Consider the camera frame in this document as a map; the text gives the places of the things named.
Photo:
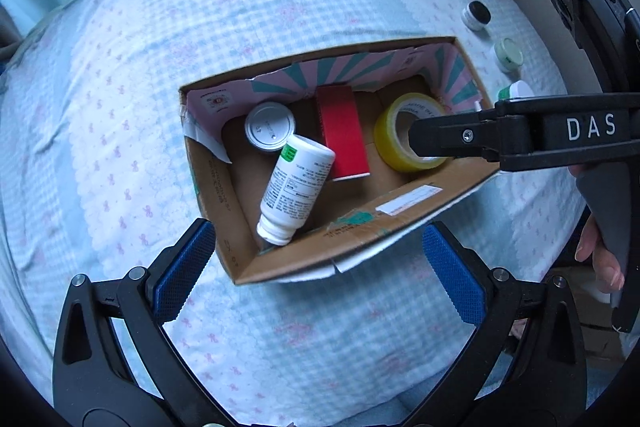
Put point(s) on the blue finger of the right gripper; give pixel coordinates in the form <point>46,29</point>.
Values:
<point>462,135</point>

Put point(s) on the yellow tape roll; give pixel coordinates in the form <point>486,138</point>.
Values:
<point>391,130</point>

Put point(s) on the pale green lid jar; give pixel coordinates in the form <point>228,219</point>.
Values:
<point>508,55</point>

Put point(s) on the person's right hand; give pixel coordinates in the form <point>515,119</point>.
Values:
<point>600,256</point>

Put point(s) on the white lid green jar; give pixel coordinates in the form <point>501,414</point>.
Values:
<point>516,90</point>

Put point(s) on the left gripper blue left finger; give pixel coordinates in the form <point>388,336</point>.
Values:
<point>175,271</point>

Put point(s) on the open cardboard box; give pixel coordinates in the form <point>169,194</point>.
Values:
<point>351,220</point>

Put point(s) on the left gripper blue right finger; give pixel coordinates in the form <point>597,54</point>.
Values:
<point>465,277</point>

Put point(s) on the white medicine bottle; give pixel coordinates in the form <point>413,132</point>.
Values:
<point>294,186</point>

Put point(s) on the red Marubi box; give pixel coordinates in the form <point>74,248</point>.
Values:
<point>341,132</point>

